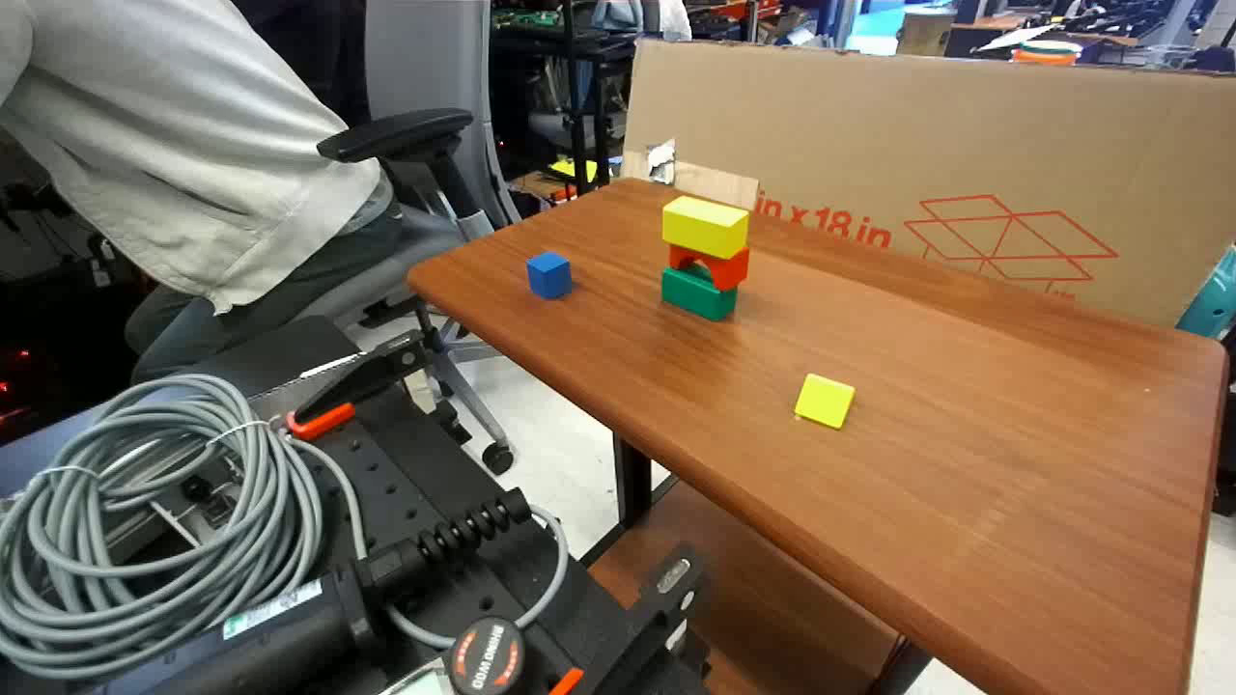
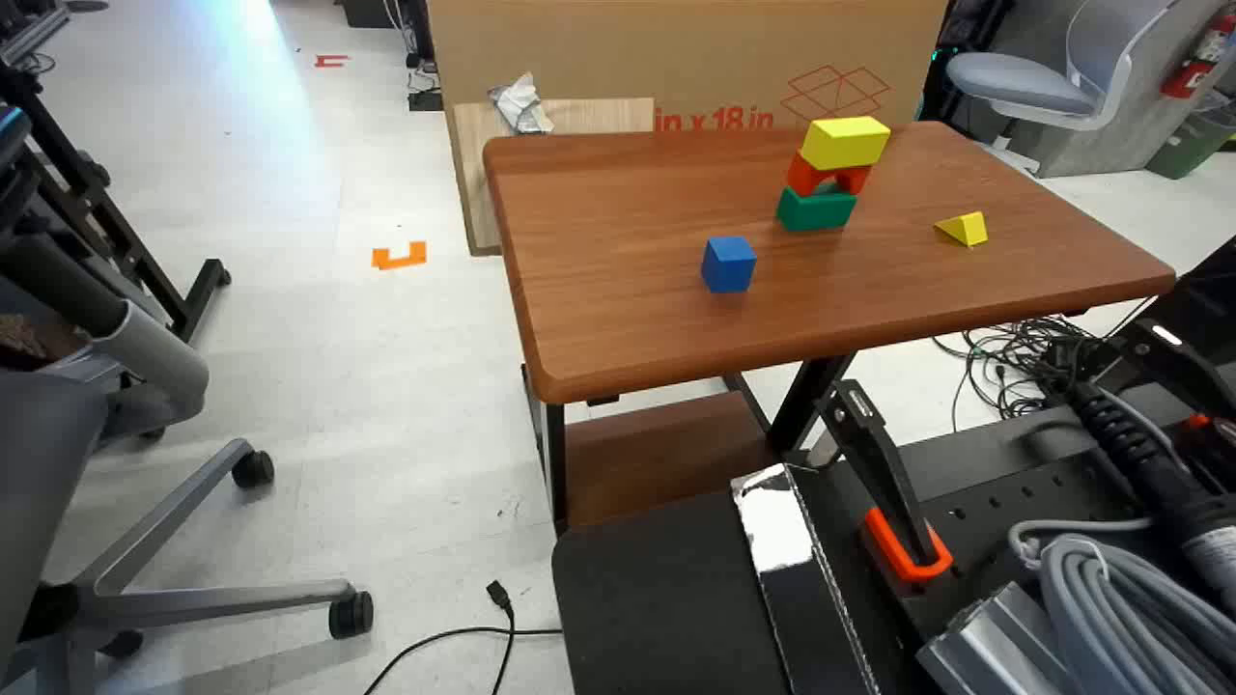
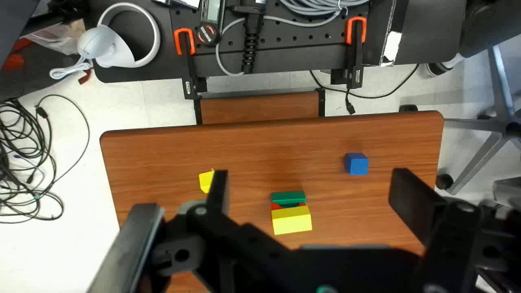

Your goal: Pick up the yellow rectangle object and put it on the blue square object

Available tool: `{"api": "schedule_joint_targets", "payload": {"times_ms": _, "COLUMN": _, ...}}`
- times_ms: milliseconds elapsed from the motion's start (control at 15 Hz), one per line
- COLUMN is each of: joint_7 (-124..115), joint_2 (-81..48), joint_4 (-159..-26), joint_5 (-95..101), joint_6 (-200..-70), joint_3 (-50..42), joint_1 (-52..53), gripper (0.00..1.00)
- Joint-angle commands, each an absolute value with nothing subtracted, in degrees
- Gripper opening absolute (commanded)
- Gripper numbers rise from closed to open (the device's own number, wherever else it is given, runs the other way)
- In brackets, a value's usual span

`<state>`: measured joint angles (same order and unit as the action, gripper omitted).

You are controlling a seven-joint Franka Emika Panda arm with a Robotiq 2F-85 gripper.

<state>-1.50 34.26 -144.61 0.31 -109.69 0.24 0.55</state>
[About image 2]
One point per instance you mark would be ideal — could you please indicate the light grey office chair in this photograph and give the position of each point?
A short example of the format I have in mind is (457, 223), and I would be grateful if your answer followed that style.
(1024, 82)

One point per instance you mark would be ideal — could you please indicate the yellow wedge block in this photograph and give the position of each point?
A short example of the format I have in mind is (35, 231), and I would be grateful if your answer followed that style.
(967, 231)

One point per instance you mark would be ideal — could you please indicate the orange floor tape marker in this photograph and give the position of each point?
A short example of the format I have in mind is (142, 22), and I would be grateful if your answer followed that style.
(394, 260)

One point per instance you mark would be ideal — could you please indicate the red floor tape marker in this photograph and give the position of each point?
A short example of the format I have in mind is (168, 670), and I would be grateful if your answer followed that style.
(328, 60)

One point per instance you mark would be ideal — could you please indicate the orange arch block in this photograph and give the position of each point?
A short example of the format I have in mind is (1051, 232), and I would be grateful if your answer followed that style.
(806, 176)

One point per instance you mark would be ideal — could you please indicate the brown wooden table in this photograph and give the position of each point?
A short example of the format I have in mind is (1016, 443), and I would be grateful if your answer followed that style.
(621, 312)

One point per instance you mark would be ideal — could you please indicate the blue cube block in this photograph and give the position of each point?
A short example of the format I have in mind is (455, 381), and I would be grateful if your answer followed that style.
(729, 269)

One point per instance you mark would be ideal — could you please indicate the yellow rectangle block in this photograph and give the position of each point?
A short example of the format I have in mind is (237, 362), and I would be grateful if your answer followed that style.
(845, 139)

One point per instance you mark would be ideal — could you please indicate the plywood board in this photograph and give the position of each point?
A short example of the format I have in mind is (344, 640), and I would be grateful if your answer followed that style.
(468, 168)

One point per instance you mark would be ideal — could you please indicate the black metal stand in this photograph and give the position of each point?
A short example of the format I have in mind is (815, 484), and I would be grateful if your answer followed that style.
(98, 215)

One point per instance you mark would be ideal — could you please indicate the green block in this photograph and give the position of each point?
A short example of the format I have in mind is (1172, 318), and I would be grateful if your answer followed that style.
(814, 215)

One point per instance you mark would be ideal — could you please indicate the red wall object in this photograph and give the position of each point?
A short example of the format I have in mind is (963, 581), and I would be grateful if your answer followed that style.
(1192, 65)

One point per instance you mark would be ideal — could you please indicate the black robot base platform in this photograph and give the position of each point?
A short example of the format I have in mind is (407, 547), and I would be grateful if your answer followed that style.
(657, 604)

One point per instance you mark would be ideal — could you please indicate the large cardboard box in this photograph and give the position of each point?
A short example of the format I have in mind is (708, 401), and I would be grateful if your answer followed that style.
(641, 52)

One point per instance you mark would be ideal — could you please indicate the wooden shelf under table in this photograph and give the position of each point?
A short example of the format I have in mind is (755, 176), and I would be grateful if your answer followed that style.
(657, 459)

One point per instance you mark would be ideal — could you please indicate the green bin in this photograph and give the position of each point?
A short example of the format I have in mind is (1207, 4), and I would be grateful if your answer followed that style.
(1183, 154)

